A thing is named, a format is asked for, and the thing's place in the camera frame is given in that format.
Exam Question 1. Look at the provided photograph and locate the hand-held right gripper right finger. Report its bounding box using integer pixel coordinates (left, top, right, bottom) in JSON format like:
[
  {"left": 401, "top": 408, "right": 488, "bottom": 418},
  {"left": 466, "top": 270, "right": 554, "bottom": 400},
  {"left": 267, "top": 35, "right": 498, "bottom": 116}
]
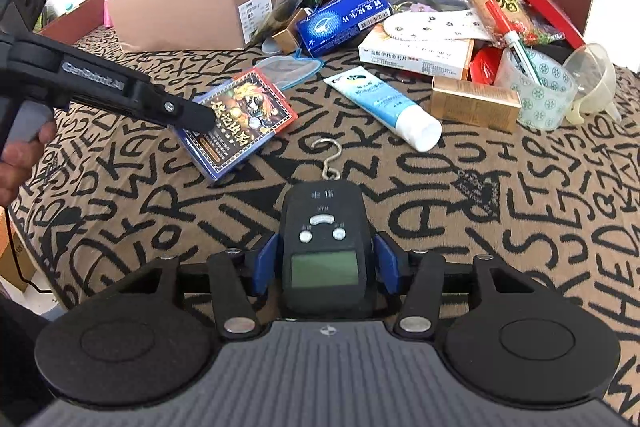
[{"left": 374, "top": 233, "right": 531, "bottom": 339}]

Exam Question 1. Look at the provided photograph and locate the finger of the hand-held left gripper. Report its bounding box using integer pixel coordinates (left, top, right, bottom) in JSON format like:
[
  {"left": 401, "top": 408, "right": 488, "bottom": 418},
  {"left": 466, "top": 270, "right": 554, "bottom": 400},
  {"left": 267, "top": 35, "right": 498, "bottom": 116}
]
[{"left": 145, "top": 79, "right": 217, "bottom": 134}]

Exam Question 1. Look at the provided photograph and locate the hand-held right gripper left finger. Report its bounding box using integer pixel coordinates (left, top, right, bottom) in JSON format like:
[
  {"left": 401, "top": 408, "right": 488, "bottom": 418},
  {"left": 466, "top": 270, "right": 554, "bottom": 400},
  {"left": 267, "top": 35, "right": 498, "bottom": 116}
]
[{"left": 114, "top": 234, "right": 279, "bottom": 341}]

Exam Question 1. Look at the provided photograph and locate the colourful playing card box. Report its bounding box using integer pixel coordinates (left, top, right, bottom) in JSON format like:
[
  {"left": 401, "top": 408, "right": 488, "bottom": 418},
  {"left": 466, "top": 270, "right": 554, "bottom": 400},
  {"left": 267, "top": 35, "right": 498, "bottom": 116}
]
[{"left": 176, "top": 68, "right": 299, "bottom": 182}]

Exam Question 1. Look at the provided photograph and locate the black digital scale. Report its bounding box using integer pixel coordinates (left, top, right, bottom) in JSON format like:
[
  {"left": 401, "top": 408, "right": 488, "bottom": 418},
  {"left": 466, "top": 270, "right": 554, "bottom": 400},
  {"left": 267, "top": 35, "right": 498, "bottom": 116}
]
[{"left": 277, "top": 138, "right": 378, "bottom": 320}]

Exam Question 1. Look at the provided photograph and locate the clear plastic bag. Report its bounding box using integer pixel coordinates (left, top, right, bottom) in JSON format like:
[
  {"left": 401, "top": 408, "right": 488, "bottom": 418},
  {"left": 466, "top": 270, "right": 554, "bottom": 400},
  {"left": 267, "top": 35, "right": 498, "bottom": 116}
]
[{"left": 247, "top": 0, "right": 321, "bottom": 48}]

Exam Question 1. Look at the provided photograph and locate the blue medicine box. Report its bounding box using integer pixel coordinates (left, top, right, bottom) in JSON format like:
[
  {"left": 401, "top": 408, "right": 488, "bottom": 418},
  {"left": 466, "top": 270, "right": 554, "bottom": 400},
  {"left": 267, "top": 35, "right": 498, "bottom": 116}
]
[{"left": 295, "top": 0, "right": 396, "bottom": 58}]

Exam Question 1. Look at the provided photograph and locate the person's left hand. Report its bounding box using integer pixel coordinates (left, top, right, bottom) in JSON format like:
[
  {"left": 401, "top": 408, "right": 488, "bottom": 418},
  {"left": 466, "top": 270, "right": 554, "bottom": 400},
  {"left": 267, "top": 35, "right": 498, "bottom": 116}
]
[{"left": 0, "top": 122, "right": 57, "bottom": 206}]

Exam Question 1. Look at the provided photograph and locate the brown wooden crate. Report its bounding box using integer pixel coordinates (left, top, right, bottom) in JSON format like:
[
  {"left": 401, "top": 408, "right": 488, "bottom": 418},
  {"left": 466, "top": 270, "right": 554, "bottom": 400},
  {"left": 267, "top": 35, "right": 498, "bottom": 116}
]
[{"left": 40, "top": 0, "right": 108, "bottom": 44}]

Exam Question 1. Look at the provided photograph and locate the blue edged mesh pouch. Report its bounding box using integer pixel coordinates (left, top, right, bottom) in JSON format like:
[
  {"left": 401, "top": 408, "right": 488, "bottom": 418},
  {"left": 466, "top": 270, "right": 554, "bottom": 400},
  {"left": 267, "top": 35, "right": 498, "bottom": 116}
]
[{"left": 252, "top": 49, "right": 323, "bottom": 90}]

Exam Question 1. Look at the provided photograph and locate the small gold box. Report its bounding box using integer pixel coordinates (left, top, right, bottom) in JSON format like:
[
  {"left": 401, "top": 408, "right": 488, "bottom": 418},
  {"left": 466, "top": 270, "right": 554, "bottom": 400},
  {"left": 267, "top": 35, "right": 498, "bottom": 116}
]
[{"left": 271, "top": 9, "right": 308, "bottom": 55}]

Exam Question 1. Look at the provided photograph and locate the white and blue tube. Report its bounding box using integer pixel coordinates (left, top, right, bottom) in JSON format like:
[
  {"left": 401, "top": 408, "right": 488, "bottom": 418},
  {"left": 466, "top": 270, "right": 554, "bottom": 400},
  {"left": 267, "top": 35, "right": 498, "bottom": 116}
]
[{"left": 322, "top": 67, "right": 443, "bottom": 152}]

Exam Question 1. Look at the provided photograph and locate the small cardboard box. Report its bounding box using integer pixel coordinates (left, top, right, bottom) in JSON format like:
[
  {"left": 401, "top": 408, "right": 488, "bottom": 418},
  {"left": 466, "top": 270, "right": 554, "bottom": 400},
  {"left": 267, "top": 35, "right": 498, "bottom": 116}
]
[{"left": 0, "top": 227, "right": 36, "bottom": 293}]

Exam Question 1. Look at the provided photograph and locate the white medicine box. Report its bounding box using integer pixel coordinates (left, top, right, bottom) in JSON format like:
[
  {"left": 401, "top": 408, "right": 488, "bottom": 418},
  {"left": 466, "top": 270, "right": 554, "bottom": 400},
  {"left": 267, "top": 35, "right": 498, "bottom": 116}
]
[{"left": 358, "top": 27, "right": 476, "bottom": 82}]

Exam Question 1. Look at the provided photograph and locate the red packet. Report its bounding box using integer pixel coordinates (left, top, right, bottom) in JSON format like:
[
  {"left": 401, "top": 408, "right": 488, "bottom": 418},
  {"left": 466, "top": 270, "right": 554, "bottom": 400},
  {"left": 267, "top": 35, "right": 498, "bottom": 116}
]
[{"left": 470, "top": 47, "right": 506, "bottom": 85}]

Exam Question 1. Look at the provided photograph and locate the clear tape roll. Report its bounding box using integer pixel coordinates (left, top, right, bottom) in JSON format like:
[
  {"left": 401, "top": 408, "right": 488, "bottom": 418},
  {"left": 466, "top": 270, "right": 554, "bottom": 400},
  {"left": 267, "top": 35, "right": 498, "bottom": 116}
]
[{"left": 495, "top": 44, "right": 593, "bottom": 130}]

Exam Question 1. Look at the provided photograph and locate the white insole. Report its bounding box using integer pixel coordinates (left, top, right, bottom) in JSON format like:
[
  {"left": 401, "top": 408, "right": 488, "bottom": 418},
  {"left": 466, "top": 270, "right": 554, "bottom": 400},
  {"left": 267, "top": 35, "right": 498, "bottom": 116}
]
[{"left": 382, "top": 7, "right": 493, "bottom": 42}]

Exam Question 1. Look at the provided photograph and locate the white glue tube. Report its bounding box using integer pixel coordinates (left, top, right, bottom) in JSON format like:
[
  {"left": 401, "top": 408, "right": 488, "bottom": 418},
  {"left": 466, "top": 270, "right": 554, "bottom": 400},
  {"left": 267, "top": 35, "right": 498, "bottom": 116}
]
[{"left": 502, "top": 32, "right": 543, "bottom": 88}]

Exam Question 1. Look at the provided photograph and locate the clear plastic funnel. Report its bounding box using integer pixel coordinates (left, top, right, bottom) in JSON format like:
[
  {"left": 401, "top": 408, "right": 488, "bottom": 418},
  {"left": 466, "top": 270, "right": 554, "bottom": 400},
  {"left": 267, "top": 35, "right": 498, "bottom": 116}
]
[{"left": 562, "top": 43, "right": 623, "bottom": 126}]

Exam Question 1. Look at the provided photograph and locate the red box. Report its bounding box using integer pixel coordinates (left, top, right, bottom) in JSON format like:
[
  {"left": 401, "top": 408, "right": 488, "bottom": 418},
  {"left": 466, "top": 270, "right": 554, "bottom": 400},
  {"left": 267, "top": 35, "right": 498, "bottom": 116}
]
[{"left": 515, "top": 0, "right": 586, "bottom": 50}]

